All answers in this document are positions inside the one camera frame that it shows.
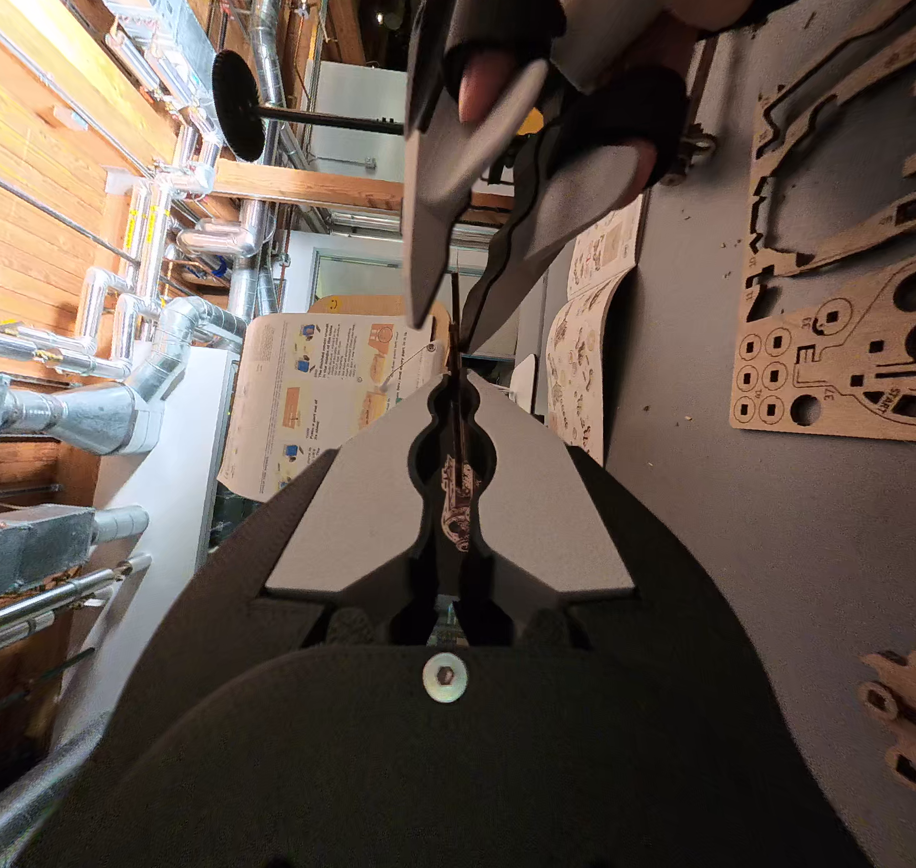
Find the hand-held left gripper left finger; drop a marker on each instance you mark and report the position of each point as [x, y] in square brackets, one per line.
[343, 524]

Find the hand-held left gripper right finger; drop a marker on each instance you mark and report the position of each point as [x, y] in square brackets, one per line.
[558, 524]

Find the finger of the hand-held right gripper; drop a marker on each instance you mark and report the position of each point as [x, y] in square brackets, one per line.
[436, 188]
[572, 203]

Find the illustrated instruction booklet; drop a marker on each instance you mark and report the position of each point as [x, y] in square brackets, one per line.
[572, 381]

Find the large plywood parts sheet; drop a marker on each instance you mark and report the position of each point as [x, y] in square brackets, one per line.
[787, 428]

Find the black model kit box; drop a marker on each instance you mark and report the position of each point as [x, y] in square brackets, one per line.
[458, 503]

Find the partly built wooden model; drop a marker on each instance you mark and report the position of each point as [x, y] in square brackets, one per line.
[698, 145]

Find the tan board with instruction sheet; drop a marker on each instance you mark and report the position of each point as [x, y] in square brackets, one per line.
[322, 381]

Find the white stand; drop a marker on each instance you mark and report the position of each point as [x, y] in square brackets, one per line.
[526, 381]

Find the black disc on pole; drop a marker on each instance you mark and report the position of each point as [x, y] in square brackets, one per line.
[236, 106]

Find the silver insulated pipe cluster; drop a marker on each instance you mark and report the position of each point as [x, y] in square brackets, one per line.
[107, 403]

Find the plywood offcut with holes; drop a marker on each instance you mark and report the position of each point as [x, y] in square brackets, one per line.
[894, 675]

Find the silver ventilation duct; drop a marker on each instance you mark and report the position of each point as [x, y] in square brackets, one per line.
[268, 24]

